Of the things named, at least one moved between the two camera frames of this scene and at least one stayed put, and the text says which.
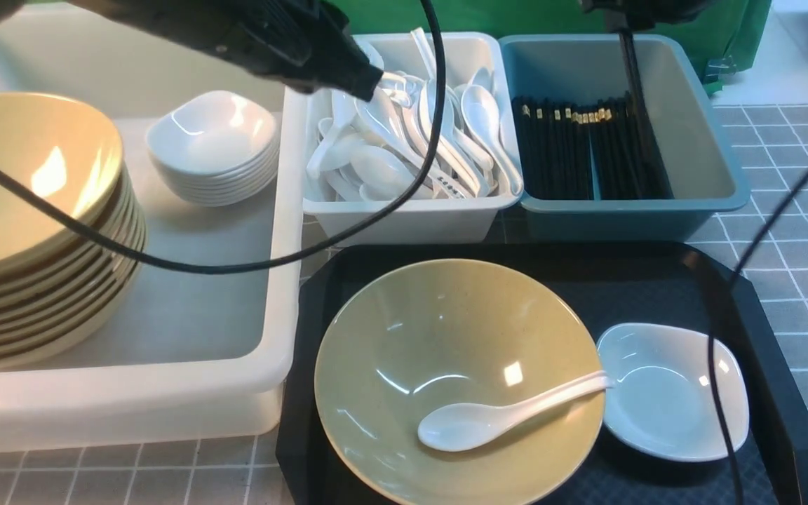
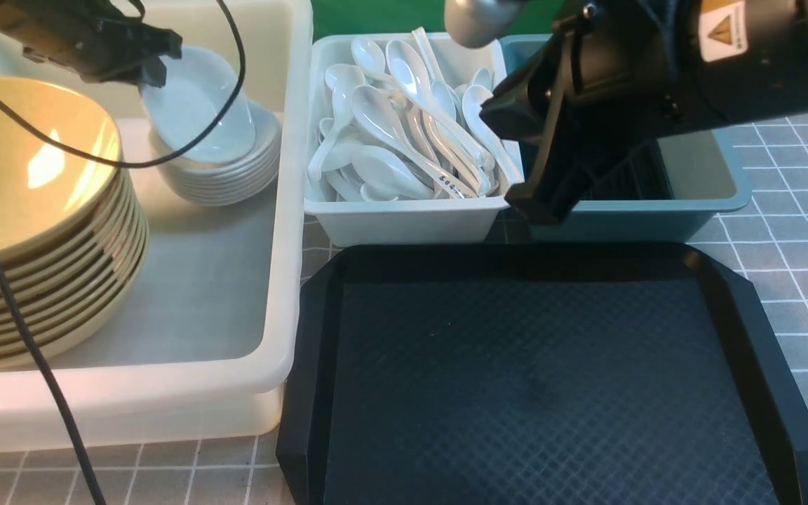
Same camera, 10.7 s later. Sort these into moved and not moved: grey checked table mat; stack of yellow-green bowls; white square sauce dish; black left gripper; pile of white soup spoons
Moved: white square sauce dish; black left gripper
Not moved: pile of white soup spoons; stack of yellow-green bowls; grey checked table mat
